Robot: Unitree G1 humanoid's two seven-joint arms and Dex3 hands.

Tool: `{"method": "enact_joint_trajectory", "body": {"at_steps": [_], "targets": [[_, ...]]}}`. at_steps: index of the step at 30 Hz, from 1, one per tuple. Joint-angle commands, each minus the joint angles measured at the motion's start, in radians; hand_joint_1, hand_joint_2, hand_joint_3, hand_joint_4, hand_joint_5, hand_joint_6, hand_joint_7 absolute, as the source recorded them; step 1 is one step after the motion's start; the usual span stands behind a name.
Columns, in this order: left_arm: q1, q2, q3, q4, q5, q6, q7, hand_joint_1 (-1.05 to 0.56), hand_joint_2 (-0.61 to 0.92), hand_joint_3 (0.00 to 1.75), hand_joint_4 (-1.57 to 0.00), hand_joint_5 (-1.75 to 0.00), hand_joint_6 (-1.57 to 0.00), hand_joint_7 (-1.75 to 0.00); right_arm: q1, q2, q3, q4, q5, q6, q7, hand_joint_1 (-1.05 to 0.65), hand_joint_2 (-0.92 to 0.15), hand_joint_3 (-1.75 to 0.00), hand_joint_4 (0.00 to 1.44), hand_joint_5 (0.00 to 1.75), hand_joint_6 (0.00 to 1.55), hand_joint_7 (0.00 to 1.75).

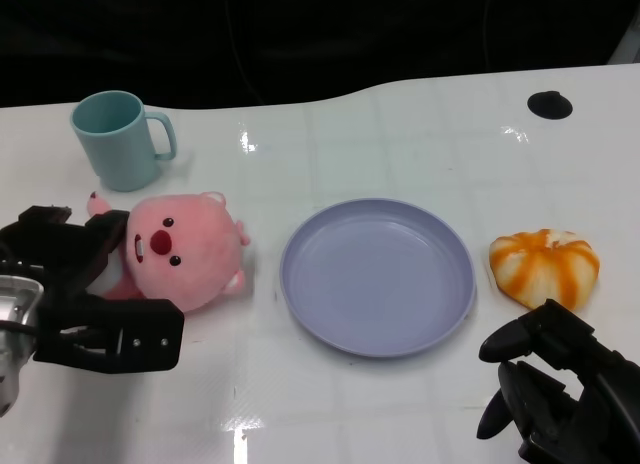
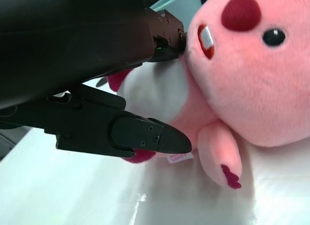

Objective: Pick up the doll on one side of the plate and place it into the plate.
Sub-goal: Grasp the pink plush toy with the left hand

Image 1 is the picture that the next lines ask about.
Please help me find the pink plush doll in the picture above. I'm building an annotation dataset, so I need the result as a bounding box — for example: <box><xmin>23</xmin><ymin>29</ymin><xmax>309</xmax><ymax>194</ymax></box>
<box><xmin>85</xmin><ymin>191</ymin><xmax>252</xmax><ymax>314</ymax></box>

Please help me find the orange white bun toy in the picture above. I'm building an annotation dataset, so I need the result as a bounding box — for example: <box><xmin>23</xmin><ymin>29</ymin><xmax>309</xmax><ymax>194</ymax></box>
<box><xmin>488</xmin><ymin>228</ymin><xmax>600</xmax><ymax>313</ymax></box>

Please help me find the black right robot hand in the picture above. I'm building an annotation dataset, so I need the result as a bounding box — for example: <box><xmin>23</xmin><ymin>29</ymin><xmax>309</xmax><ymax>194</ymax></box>
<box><xmin>476</xmin><ymin>298</ymin><xmax>640</xmax><ymax>464</ymax></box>

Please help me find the teal plastic mug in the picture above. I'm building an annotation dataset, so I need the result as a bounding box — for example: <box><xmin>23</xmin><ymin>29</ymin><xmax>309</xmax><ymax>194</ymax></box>
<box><xmin>69</xmin><ymin>89</ymin><xmax>178</xmax><ymax>193</ymax></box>

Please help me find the purple plastic plate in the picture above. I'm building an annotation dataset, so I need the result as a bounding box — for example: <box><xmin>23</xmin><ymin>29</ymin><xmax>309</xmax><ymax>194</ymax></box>
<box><xmin>278</xmin><ymin>197</ymin><xmax>477</xmax><ymax>359</ymax></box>

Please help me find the black table grommet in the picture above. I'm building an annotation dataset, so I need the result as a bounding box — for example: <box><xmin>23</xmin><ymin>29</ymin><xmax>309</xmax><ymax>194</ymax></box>
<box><xmin>526</xmin><ymin>90</ymin><xmax>574</xmax><ymax>120</ymax></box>

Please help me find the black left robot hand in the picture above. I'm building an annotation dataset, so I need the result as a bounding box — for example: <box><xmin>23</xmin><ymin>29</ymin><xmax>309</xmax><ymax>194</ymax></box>
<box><xmin>0</xmin><ymin>203</ymin><xmax>185</xmax><ymax>375</ymax></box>

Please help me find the thin black cable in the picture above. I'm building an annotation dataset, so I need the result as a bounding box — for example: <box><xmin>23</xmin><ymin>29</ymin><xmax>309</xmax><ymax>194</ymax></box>
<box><xmin>229</xmin><ymin>0</ymin><xmax>262</xmax><ymax>101</ymax></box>

